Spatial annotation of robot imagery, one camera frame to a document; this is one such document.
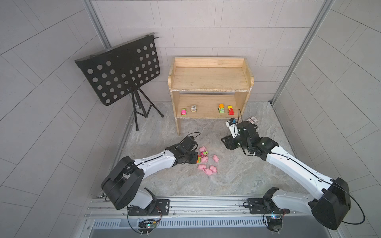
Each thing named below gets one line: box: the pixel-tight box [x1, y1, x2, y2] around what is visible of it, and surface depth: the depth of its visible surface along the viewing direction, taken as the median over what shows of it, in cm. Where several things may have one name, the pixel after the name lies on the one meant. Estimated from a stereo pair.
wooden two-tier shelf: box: [167, 57, 254, 136], surface depth 78 cm
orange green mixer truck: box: [217, 103, 225, 114], surface depth 86 cm
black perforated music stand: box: [74, 32, 165, 131], surface depth 74 cm
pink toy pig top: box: [198, 145, 208, 153], surface depth 91 cm
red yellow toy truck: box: [227, 105, 235, 116], surface depth 86 cm
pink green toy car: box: [180, 108, 188, 117], surface depth 84 cm
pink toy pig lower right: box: [209, 165, 218, 174], surface depth 84 cm
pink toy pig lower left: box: [197, 164, 206, 172], surface depth 84 cm
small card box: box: [248, 116, 259, 124], surface depth 107 cm
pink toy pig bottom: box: [204, 168, 213, 176], surface depth 83 cm
